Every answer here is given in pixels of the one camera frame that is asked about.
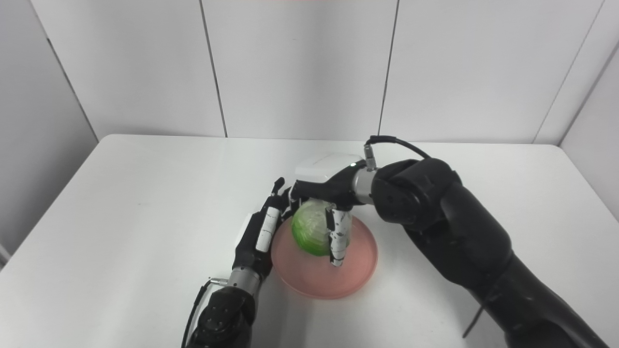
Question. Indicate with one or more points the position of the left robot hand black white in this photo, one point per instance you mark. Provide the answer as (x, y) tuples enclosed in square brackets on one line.
[(256, 241)]

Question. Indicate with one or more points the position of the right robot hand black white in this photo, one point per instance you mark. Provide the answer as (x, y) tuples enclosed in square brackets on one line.
[(333, 183)]

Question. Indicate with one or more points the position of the green white cabbage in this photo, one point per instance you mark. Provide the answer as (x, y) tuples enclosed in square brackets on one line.
[(309, 229)]

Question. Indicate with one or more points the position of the pink plate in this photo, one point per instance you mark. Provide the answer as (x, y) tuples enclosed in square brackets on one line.
[(348, 270)]

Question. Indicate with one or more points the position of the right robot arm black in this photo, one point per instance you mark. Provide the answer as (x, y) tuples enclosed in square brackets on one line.
[(464, 246)]

